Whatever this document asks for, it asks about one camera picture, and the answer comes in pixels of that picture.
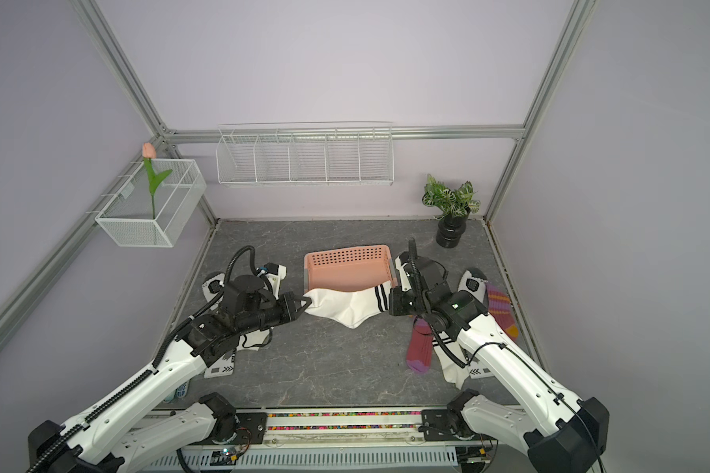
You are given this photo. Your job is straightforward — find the potted green plant black pot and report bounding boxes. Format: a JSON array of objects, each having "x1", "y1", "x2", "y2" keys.
[{"x1": 421, "y1": 175, "x2": 480, "y2": 248}]

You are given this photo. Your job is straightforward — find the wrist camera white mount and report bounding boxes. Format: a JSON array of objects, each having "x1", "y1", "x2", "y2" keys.
[
  {"x1": 258, "y1": 263, "x2": 287, "y2": 298},
  {"x1": 394, "y1": 255, "x2": 411, "y2": 292}
]

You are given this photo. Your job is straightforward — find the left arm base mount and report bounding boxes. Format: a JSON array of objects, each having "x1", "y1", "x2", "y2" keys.
[{"x1": 209, "y1": 411, "x2": 268, "y2": 445}]

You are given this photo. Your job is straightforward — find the magenta purple yellow-cuff sock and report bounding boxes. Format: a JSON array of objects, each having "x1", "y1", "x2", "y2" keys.
[{"x1": 405, "y1": 317, "x2": 434, "y2": 374}]

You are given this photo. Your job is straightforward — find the white sock two black stripes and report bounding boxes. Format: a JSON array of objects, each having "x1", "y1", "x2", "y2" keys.
[{"x1": 305, "y1": 281, "x2": 392, "y2": 329}]

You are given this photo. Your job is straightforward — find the white sport sock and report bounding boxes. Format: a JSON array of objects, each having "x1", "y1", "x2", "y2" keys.
[
  {"x1": 200, "y1": 271, "x2": 273, "y2": 380},
  {"x1": 458, "y1": 267, "x2": 489, "y2": 307}
]

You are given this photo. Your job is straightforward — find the white sport sock left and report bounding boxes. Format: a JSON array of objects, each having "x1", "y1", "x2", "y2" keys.
[{"x1": 200, "y1": 271, "x2": 273, "y2": 380}]

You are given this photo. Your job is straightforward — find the artificial pink tulip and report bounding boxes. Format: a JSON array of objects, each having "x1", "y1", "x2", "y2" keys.
[{"x1": 142, "y1": 143, "x2": 173, "y2": 219}]

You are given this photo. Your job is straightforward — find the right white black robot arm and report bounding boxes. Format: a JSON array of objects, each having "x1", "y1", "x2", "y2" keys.
[{"x1": 390, "y1": 250, "x2": 609, "y2": 472}]

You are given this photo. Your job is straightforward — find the white wire wall shelf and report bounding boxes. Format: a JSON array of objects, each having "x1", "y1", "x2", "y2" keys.
[{"x1": 216, "y1": 121, "x2": 394, "y2": 186}]

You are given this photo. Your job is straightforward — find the blue yellow sock left edge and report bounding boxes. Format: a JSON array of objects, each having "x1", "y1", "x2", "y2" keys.
[{"x1": 171, "y1": 380, "x2": 189, "y2": 402}]

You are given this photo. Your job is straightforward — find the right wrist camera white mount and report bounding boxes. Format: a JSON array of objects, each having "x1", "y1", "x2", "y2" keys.
[{"x1": 394, "y1": 255, "x2": 411, "y2": 292}]

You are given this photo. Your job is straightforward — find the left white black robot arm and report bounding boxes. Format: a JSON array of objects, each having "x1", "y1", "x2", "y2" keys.
[{"x1": 28, "y1": 274, "x2": 312, "y2": 472}]

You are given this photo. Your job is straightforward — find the white sport sock right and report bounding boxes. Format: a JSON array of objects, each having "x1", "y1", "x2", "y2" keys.
[{"x1": 458, "y1": 267, "x2": 489, "y2": 307}]

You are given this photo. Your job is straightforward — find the white mesh wall basket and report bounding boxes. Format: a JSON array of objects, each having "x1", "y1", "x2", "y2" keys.
[{"x1": 96, "y1": 159, "x2": 206, "y2": 248}]

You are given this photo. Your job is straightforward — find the pink perforated plastic basket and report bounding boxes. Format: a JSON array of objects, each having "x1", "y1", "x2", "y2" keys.
[{"x1": 305, "y1": 244, "x2": 396, "y2": 292}]

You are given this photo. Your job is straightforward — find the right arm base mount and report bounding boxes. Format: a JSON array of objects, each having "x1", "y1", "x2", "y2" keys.
[{"x1": 418, "y1": 389, "x2": 491, "y2": 441}]

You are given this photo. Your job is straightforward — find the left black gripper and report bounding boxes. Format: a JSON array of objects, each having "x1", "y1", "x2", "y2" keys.
[{"x1": 239, "y1": 289, "x2": 312, "y2": 332}]

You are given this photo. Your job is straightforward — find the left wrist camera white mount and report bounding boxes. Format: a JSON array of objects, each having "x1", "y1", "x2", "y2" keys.
[{"x1": 258, "y1": 263, "x2": 287, "y2": 298}]

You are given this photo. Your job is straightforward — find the magenta striped sock far right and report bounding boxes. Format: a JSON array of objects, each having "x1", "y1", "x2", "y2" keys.
[{"x1": 486, "y1": 284, "x2": 520, "y2": 341}]

